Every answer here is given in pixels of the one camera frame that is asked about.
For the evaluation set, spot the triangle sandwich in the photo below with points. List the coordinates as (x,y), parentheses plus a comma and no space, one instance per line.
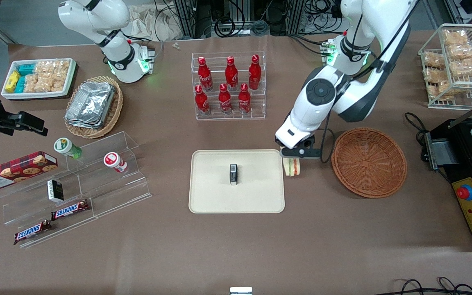
(291,168)

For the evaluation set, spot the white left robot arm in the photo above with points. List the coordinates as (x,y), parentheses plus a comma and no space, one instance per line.
(322,106)

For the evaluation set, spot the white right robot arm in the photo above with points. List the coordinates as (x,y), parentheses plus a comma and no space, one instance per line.
(96,16)

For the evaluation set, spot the brown wicker basket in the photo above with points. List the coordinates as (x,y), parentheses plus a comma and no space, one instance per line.
(367,164)

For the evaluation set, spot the white snack tray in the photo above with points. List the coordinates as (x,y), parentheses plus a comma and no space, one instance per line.
(72,76)

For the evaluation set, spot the aluminium foil tray stack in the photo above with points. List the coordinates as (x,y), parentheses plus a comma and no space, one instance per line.
(90,104)

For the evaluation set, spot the beige plastic tray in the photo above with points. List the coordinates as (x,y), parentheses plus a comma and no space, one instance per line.
(256,184)

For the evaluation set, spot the light wicker basket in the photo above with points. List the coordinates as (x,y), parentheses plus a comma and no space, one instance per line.
(115,112)

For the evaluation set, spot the green capped drink cup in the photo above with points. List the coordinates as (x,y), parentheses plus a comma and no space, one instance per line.
(66,147)

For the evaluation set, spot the teal snack packet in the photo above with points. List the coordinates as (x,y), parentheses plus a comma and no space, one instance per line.
(26,69)
(20,84)

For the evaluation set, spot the yellow snack packet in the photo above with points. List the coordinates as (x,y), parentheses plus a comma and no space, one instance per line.
(12,81)

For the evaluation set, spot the red tartan cookie box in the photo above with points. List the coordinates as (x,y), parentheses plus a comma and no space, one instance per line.
(19,170)

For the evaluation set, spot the small black carton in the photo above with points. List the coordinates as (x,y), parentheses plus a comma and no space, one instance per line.
(55,191)

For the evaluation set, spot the clear acrylic bottle rack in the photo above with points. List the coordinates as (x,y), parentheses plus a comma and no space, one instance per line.
(256,110)

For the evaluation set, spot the small black white device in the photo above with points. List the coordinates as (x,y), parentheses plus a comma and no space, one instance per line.
(233,174)

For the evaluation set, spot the red capped drink cup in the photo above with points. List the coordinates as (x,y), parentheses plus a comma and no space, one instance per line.
(114,161)

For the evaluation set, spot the red cola bottle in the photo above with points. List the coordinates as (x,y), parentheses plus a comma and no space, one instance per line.
(201,102)
(225,101)
(231,76)
(205,76)
(244,100)
(255,73)

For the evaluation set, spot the brown snickers bar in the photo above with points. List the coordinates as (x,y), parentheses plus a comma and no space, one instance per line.
(32,232)
(70,210)

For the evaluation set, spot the clear acrylic step shelf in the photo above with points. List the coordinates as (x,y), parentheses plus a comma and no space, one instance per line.
(109,192)

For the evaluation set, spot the beige crumpled cloth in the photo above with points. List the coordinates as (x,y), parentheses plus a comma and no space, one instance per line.
(146,24)

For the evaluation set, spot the black table appliance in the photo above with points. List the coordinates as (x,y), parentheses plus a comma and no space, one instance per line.
(465,164)

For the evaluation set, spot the white black edge device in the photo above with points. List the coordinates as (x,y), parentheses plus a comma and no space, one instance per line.
(241,291)

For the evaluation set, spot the red emergency stop button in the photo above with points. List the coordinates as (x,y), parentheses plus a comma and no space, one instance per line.
(465,192)

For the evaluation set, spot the aluminium profile frame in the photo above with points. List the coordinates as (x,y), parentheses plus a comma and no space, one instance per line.
(189,18)

